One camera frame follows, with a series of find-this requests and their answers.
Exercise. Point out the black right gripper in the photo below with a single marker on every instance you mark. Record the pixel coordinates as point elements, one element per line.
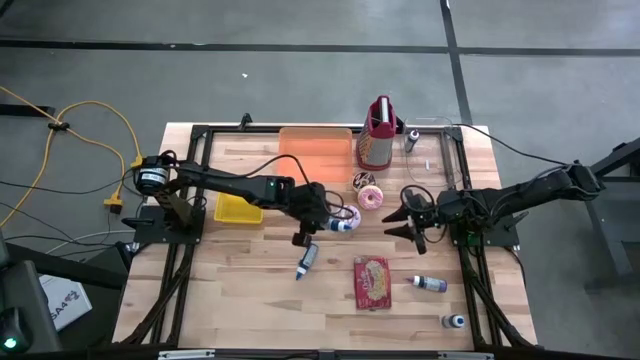
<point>430,212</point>

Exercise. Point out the black flat bar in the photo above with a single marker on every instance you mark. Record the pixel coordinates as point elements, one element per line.
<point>30,110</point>

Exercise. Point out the white cardboard box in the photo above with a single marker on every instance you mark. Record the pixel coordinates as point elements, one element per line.
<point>67,302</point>

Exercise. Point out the red metal box grater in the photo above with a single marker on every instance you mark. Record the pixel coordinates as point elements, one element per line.
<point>375,145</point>

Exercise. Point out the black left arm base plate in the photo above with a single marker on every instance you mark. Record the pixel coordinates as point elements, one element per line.
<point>150,232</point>

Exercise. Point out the yellow plastic basket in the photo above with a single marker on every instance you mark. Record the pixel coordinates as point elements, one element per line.
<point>235,210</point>

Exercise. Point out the red popcorn bag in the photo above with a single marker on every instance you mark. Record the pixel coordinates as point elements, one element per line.
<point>372,282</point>

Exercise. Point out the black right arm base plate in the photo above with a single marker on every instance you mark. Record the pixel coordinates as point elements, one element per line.
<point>505,235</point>

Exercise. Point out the black furniture frame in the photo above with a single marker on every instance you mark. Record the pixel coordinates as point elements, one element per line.
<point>607,235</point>

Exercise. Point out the black aluminium table frame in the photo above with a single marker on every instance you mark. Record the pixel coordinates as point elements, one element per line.
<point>454,134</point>

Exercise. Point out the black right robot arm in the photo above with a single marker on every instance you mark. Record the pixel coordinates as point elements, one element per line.
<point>525,192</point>

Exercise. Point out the silver metal bracket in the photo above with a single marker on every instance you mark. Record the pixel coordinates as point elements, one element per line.
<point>465,356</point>
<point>186,354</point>

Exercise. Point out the clear plastic container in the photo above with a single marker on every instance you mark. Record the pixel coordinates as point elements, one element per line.
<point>435,150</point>

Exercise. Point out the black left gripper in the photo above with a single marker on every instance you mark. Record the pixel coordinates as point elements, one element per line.
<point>310,207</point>

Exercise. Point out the orange translucent tray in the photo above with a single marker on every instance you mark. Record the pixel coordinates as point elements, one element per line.
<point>315,150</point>

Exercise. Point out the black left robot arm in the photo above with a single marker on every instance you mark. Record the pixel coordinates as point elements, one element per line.
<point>225,182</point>

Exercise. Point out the chocolate frosted donut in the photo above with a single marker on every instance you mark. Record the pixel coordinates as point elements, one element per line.
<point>361,179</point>

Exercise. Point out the black device with light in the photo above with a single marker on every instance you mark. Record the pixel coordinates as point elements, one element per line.
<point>25,295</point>

